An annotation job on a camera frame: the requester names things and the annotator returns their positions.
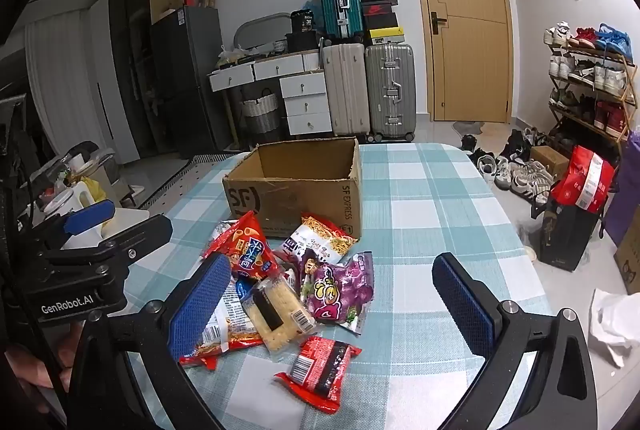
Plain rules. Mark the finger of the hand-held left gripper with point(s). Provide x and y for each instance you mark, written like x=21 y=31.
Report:
x=90 y=215
x=145 y=232

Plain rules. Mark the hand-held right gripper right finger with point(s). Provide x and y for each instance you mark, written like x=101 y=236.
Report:
x=465 y=305

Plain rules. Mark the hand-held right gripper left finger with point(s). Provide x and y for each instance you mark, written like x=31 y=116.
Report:
x=200 y=305

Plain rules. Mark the red noodle packet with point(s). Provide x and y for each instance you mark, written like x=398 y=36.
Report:
x=235 y=330

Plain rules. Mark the red chip bag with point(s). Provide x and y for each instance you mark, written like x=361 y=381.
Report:
x=245 y=245

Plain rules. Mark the white snack packet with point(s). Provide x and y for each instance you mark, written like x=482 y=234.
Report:
x=222 y=230

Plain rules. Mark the clear rice cracker packet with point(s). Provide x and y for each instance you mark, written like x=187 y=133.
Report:
x=280 y=315

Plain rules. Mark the brown cardboard box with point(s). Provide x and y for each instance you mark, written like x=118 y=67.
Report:
x=280 y=205

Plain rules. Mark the purple candy bag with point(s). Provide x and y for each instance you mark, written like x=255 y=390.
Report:
x=335 y=295

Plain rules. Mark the red and black snack packet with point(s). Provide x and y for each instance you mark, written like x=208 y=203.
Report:
x=320 y=370

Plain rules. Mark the pale noodle snack packet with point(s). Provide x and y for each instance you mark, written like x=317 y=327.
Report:
x=320 y=235

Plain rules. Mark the person's left hand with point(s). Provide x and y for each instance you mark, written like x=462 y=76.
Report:
x=35 y=367

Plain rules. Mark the white kettle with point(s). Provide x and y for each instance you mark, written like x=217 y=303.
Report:
x=82 y=197

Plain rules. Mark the yellow bag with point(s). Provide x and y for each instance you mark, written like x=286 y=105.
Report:
x=95 y=190

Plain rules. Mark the white slipper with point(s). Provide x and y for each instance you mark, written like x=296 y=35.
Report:
x=132 y=195

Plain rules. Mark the grey bin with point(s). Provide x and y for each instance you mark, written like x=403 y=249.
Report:
x=107 y=175

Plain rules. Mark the teal checked tablecloth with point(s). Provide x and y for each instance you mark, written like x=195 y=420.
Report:
x=425 y=210

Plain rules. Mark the black paper bag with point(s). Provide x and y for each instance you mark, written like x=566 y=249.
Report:
x=565 y=235

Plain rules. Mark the white curtain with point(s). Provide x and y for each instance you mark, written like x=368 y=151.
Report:
x=60 y=79

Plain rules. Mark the heap of scattered shoes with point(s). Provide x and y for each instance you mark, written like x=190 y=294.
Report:
x=520 y=175

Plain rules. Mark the white plastic bag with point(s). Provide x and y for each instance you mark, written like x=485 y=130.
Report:
x=615 y=325

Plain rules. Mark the black refrigerator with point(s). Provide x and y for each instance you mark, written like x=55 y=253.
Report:
x=190 y=79

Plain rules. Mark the small cardboard box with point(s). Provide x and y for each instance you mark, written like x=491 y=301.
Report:
x=550 y=162

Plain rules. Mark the woven laundry basket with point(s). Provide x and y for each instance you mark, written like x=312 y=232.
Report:
x=261 y=112

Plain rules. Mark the red gift bag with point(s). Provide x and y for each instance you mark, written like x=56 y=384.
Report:
x=580 y=180

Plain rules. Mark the printed cardboard carton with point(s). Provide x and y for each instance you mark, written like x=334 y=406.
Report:
x=630 y=260

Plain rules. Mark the grey floor mat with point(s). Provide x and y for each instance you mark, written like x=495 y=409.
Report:
x=467 y=127

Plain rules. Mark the tall dark wooden cabinet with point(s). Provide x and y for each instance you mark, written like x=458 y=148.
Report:
x=140 y=34

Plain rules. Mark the clear plastic bag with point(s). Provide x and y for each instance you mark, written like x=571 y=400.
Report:
x=231 y=57

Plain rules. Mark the white dresser with drawers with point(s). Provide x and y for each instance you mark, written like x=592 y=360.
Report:
x=305 y=104

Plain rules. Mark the silver suitcase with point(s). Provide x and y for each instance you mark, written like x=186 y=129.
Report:
x=390 y=89

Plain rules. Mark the grey oval mirror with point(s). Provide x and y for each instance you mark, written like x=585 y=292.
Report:
x=260 y=29

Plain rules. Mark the wooden shoe rack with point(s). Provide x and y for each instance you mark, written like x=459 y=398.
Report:
x=625 y=124

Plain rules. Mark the wooden door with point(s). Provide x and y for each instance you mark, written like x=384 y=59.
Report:
x=465 y=59

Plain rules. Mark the beige suitcase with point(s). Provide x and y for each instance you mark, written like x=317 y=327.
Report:
x=345 y=89

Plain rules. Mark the black storage box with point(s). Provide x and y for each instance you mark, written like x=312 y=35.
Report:
x=302 y=42

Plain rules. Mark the black labelled canister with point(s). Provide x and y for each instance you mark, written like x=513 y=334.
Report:
x=304 y=22

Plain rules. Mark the blue plastic bag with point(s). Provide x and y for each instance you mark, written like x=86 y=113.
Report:
x=311 y=7

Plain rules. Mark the yellow and black shoe box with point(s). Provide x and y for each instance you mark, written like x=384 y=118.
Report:
x=386 y=35

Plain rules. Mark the teal suitcase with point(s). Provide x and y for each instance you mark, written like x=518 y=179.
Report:
x=340 y=4

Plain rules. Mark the red logo shoe box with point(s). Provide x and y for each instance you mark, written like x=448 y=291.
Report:
x=378 y=15

